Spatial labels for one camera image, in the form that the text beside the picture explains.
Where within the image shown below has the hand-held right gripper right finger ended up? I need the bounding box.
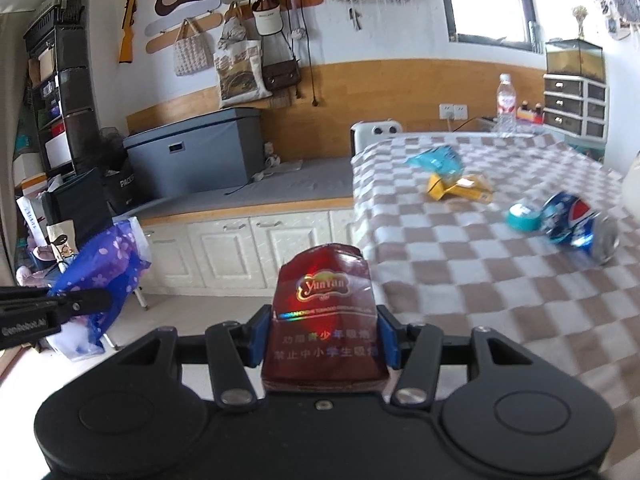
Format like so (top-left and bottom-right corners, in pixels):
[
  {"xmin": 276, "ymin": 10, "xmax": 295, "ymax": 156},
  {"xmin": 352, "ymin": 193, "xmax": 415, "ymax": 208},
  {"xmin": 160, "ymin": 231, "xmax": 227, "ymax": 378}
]
[{"xmin": 375, "ymin": 305, "xmax": 538, "ymax": 407}]

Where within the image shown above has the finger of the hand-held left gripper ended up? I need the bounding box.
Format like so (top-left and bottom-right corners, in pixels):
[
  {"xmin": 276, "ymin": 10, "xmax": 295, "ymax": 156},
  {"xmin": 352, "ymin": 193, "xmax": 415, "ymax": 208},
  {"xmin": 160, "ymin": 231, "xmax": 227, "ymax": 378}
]
[{"xmin": 49, "ymin": 287, "xmax": 114, "ymax": 319}]

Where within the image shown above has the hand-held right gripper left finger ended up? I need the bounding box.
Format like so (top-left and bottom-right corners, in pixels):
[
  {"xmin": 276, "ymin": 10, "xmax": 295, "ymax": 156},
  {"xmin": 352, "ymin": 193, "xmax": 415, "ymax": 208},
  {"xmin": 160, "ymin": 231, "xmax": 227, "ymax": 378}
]
[{"xmin": 115, "ymin": 305, "xmax": 274, "ymax": 407}]

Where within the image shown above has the blue floral plastic bag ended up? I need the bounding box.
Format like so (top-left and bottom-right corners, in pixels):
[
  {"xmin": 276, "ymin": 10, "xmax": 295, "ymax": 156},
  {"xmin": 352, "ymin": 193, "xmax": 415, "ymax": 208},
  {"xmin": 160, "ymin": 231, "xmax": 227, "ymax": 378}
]
[{"xmin": 47, "ymin": 217, "xmax": 153, "ymax": 362}]

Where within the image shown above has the red cigarette pack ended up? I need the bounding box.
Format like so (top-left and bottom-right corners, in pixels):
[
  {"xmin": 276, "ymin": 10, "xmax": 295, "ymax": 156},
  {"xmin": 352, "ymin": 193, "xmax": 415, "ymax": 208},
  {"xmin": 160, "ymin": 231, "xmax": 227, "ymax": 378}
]
[{"xmin": 261, "ymin": 242, "xmax": 390, "ymax": 393}]

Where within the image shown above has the blue plastic packet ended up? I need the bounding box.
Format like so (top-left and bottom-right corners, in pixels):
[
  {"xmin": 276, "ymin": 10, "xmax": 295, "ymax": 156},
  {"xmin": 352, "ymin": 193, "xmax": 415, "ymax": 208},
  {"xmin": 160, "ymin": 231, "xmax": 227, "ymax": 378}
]
[{"xmin": 404, "ymin": 145, "xmax": 466, "ymax": 181}]

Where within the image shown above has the crushed blue soda can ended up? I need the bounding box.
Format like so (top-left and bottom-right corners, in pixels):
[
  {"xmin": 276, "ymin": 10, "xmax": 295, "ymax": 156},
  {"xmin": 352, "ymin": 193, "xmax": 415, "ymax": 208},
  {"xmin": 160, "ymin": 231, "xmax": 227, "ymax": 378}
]
[{"xmin": 540, "ymin": 191, "xmax": 621, "ymax": 265}]

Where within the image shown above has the brown shoulder bag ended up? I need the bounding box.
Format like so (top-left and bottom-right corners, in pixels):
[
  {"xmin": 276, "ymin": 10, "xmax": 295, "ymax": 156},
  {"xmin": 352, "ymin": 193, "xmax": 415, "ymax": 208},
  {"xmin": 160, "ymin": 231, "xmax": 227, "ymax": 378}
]
[{"xmin": 261, "ymin": 57, "xmax": 303, "ymax": 94}]

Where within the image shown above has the white paper bag with face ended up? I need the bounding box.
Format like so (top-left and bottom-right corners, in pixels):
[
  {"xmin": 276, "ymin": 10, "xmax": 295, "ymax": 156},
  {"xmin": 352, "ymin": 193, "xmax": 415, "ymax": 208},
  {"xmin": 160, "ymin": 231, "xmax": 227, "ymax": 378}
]
[{"xmin": 46, "ymin": 220, "xmax": 82, "ymax": 267}]

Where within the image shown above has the white cabinet row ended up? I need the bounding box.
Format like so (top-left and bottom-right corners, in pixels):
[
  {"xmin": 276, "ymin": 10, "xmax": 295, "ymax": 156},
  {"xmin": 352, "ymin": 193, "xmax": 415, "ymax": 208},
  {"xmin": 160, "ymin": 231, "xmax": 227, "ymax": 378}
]
[{"xmin": 137, "ymin": 207, "xmax": 357, "ymax": 297}]

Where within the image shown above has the black fabric bag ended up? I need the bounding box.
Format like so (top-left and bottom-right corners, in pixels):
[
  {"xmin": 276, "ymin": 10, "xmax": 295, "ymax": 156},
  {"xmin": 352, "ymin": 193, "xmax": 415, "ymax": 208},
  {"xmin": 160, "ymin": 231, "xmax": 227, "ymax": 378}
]
[{"xmin": 40, "ymin": 167, "xmax": 114, "ymax": 256}]

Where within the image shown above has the checkered tablecloth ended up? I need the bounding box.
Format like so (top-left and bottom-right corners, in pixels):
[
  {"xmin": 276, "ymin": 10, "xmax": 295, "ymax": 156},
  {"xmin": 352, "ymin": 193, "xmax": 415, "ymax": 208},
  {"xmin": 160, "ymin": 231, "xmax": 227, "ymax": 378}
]
[{"xmin": 350, "ymin": 132, "xmax": 640, "ymax": 431}]

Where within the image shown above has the black printed box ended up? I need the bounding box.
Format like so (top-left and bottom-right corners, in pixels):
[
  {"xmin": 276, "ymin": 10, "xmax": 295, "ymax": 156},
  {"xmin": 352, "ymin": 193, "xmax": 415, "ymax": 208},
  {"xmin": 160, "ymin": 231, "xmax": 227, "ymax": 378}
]
[{"xmin": 102, "ymin": 160, "xmax": 137, "ymax": 214}]

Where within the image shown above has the black mesh basket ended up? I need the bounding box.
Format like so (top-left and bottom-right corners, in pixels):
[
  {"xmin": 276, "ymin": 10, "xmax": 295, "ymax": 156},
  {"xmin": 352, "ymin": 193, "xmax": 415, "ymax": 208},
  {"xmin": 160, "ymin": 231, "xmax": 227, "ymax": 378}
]
[{"xmin": 97, "ymin": 127, "xmax": 129, "ymax": 176}]

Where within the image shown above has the grey bench mat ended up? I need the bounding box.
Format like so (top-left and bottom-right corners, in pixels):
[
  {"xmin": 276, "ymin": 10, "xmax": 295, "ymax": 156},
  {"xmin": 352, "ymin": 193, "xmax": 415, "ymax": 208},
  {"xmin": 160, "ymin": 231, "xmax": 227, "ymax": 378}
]
[{"xmin": 135, "ymin": 157, "xmax": 356, "ymax": 222}]

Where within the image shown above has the yellow packet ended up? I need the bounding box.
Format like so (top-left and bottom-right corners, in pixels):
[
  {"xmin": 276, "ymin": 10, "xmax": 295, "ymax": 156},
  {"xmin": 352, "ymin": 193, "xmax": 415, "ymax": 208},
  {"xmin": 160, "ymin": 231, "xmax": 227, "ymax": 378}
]
[{"xmin": 425, "ymin": 172, "xmax": 495, "ymax": 205}]

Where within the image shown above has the teal tape roll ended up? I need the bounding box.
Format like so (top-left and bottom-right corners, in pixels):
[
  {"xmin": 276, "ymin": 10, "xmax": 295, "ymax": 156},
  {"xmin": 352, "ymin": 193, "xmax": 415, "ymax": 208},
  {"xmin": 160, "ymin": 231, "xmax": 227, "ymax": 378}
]
[{"xmin": 507, "ymin": 202, "xmax": 544, "ymax": 234}]

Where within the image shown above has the grey storage box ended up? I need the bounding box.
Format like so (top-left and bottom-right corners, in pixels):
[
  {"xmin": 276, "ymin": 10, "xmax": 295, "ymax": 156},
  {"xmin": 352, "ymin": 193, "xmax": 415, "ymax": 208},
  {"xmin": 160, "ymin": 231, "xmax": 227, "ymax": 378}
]
[{"xmin": 122, "ymin": 107, "xmax": 266, "ymax": 201}]

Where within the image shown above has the black shelf rack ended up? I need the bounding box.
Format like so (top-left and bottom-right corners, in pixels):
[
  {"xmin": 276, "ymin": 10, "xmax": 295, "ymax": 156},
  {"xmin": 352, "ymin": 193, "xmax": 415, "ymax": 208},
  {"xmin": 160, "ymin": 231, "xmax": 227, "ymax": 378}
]
[{"xmin": 22, "ymin": 0, "xmax": 101, "ymax": 182}]

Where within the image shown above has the white space heater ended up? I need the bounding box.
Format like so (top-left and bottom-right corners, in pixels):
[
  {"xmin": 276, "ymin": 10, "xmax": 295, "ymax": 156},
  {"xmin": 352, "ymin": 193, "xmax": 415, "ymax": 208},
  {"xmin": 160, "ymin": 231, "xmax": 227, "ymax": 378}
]
[{"xmin": 349, "ymin": 119, "xmax": 405, "ymax": 158}]

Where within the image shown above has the printed canvas tote bag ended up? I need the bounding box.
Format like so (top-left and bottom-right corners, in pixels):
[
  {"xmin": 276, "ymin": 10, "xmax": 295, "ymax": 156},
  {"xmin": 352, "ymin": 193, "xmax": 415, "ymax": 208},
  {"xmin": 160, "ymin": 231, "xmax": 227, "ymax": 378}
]
[{"xmin": 214, "ymin": 37, "xmax": 274, "ymax": 110}]

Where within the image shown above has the clear water bottle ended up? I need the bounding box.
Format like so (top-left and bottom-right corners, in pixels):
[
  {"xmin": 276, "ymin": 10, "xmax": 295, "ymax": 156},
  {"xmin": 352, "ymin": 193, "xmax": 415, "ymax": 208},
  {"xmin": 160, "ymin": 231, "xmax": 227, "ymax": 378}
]
[{"xmin": 495, "ymin": 73, "xmax": 519, "ymax": 136}]

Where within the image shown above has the beige crochet bag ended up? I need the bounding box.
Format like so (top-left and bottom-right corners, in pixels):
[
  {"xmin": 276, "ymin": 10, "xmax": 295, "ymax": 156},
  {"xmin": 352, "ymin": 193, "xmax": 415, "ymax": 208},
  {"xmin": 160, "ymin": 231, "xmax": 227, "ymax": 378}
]
[{"xmin": 172, "ymin": 19, "xmax": 216, "ymax": 77}]

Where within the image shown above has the toy rifle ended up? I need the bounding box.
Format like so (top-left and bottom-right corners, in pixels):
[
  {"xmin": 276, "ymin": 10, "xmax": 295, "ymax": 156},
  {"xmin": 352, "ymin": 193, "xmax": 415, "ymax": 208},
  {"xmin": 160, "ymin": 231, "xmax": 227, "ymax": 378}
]
[{"xmin": 118, "ymin": 0, "xmax": 150, "ymax": 65}]

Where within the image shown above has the white drawer unit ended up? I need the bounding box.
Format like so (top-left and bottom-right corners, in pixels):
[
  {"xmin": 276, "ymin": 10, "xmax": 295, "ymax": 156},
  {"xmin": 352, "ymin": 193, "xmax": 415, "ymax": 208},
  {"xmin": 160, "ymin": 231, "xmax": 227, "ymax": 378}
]
[{"xmin": 542, "ymin": 74, "xmax": 609, "ymax": 139}]

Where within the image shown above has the small white hanging bag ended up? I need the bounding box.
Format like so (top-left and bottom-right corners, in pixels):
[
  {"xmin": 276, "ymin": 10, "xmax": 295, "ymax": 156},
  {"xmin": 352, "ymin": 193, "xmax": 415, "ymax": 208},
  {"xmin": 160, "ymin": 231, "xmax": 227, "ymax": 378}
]
[{"xmin": 251, "ymin": 0, "xmax": 284, "ymax": 39}]

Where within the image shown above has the glass fish tank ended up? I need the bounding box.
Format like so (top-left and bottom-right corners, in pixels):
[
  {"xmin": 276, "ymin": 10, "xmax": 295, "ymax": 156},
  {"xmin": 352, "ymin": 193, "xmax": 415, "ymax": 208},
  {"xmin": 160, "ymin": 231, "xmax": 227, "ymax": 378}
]
[{"xmin": 545, "ymin": 37, "xmax": 606, "ymax": 82}]

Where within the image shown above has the window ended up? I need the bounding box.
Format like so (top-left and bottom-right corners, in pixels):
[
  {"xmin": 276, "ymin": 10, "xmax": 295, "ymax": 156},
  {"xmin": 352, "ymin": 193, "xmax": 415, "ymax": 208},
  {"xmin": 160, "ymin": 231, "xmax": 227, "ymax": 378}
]
[{"xmin": 435, "ymin": 0, "xmax": 542, "ymax": 54}]

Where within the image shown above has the dried flower bunch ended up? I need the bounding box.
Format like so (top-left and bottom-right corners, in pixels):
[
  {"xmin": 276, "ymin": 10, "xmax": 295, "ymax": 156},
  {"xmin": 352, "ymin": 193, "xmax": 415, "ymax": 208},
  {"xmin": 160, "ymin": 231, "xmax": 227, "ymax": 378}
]
[{"xmin": 571, "ymin": 6, "xmax": 590, "ymax": 41}]

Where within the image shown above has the black hanging cord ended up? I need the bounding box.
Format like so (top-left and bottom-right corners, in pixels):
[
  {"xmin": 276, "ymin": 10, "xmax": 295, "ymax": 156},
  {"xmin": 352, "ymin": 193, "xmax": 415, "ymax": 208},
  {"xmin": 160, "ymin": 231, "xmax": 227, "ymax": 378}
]
[{"xmin": 286, "ymin": 0, "xmax": 322, "ymax": 109}]

